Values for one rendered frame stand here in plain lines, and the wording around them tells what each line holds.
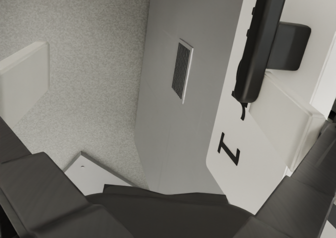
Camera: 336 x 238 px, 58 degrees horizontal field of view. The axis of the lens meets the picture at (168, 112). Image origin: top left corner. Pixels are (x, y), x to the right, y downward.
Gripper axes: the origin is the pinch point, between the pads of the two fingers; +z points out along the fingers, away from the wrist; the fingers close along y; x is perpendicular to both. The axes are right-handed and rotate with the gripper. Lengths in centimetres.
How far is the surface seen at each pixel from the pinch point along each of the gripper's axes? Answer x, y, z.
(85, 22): -11, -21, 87
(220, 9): 2.9, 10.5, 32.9
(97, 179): -72, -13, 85
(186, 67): -9.5, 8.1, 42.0
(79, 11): -8, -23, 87
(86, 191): -78, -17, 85
